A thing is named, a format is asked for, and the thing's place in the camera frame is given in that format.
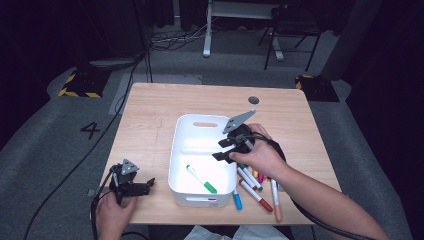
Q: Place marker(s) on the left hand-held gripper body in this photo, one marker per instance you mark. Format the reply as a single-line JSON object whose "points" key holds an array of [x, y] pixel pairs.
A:
{"points": [[125, 180]]}

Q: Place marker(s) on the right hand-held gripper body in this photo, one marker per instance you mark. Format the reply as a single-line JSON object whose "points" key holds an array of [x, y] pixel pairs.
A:
{"points": [[237, 121]]}

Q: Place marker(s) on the dark green cap marker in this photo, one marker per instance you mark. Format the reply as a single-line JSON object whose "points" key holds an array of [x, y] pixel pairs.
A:
{"points": [[242, 166]]}

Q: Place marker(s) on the light green cap marker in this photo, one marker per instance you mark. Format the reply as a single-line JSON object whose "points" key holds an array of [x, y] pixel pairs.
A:
{"points": [[201, 179]]}

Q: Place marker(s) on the white plastic bin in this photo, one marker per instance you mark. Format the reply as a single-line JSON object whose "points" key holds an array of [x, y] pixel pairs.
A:
{"points": [[186, 150]]}

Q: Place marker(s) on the yellow cap marker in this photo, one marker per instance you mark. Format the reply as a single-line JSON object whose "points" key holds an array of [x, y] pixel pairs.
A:
{"points": [[255, 173]]}

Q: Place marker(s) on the dark blue cap marker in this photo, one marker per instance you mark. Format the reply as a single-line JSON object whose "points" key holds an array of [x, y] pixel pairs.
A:
{"points": [[213, 199]]}

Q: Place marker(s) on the magenta cap marker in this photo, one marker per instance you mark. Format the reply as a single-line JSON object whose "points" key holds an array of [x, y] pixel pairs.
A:
{"points": [[261, 178]]}

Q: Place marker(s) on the light blue cap marker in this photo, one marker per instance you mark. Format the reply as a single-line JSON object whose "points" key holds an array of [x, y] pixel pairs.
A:
{"points": [[237, 200]]}

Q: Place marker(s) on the brick red cap marker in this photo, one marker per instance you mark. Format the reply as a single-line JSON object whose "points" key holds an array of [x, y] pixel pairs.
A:
{"points": [[255, 195]]}

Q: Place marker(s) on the person's right hand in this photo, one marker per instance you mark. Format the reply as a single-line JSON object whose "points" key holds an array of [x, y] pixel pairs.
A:
{"points": [[263, 156]]}

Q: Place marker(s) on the person's left hand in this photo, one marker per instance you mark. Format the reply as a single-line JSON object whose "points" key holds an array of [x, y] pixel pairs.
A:
{"points": [[111, 216]]}

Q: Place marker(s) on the grey table grommet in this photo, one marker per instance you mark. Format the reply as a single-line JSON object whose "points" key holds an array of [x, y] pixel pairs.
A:
{"points": [[253, 100]]}

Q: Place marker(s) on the grey tape strip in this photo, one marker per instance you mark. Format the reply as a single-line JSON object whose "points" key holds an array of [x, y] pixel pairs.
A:
{"points": [[91, 192]]}

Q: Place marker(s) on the white toy car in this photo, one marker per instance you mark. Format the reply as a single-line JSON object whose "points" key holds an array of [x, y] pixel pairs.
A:
{"points": [[280, 187]]}

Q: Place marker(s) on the pink cap marker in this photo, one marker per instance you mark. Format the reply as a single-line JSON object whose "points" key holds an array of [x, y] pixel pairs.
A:
{"points": [[276, 200]]}

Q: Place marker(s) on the person's light grey trousers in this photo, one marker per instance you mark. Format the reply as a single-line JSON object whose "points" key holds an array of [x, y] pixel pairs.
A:
{"points": [[213, 234]]}

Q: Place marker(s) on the small black yellow striped base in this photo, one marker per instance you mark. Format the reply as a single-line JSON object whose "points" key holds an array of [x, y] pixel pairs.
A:
{"points": [[316, 88]]}

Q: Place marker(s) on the large black yellow striped base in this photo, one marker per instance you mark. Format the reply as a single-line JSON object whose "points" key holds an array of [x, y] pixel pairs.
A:
{"points": [[85, 85]]}

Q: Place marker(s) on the black metal chair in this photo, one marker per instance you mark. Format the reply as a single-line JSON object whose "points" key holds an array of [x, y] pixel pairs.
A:
{"points": [[293, 26]]}

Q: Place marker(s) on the black stand pole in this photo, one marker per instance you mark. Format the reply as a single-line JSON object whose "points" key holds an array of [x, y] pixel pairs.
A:
{"points": [[145, 40]]}

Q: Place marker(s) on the white desk frame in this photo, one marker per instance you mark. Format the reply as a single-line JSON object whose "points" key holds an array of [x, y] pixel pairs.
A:
{"points": [[207, 33]]}

